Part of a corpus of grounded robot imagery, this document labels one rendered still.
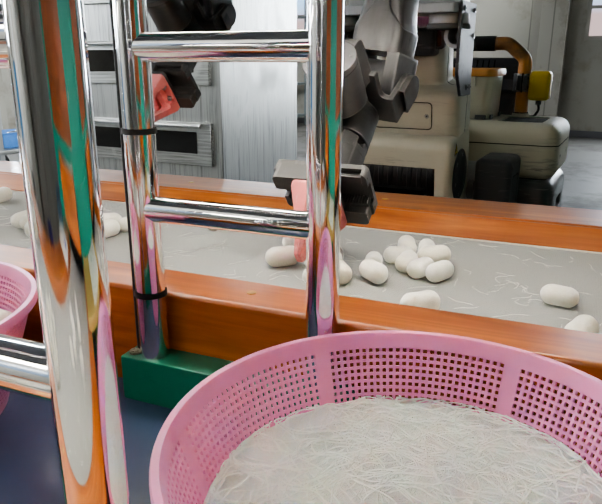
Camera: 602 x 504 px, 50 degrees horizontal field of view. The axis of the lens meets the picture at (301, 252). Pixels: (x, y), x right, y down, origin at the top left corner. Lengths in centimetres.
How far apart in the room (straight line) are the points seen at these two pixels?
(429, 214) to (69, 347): 65
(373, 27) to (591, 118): 801
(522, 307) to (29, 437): 42
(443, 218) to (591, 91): 792
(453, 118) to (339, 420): 95
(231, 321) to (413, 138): 83
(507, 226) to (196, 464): 54
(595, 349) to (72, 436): 35
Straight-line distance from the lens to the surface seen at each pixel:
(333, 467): 37
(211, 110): 342
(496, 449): 41
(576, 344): 48
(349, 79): 67
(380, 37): 76
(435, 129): 130
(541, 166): 153
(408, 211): 84
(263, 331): 51
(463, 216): 83
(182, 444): 36
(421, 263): 65
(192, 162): 350
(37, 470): 51
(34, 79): 21
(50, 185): 22
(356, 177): 65
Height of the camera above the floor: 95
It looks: 17 degrees down
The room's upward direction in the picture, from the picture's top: straight up
